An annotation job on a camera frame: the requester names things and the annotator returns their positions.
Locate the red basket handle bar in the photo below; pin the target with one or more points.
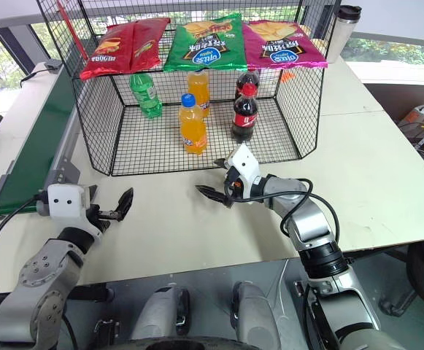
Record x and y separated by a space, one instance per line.
73 31

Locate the grey right robot leg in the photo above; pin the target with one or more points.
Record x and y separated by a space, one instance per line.
257 313

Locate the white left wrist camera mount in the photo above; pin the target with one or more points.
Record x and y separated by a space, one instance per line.
67 200

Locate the narrow red chip bag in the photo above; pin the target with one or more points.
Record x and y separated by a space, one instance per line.
147 43

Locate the wide red chip bag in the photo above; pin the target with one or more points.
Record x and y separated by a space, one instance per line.
107 51

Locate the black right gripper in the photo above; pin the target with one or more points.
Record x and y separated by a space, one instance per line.
233 187

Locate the green soda bottle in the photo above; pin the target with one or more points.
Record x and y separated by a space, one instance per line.
147 96

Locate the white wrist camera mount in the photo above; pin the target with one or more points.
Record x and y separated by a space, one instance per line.
67 200
244 162

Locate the grey power adapter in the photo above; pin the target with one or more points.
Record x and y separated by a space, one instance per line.
53 66

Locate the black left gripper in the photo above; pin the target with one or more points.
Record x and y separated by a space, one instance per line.
96 216

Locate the grey robot leg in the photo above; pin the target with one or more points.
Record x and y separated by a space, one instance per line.
157 317
257 313

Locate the green chip bag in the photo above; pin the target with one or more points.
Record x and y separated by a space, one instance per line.
204 47

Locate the small orange object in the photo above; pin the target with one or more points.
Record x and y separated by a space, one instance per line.
288 76

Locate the white tumbler black lid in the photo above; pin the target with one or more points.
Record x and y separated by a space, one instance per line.
341 36

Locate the green conveyor belt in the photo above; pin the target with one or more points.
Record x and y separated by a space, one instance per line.
40 120

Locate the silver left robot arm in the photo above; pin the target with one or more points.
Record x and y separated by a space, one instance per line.
40 284

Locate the cola bottle red cap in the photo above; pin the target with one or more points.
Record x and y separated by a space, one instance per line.
244 116
242 80

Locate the magenta chip bag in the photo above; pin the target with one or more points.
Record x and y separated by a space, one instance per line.
281 47

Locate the grey left robot leg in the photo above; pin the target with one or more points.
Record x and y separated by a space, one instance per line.
157 317

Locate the dark rounded robot base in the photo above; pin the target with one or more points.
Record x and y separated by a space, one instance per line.
175 344

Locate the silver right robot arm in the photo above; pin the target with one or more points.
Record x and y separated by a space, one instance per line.
310 226

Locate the orange white equipment pile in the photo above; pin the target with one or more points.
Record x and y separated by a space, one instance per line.
421 122

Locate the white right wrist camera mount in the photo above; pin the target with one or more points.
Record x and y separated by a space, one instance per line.
244 162

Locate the orange soda bottle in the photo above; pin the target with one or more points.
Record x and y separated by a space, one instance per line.
198 87
192 131

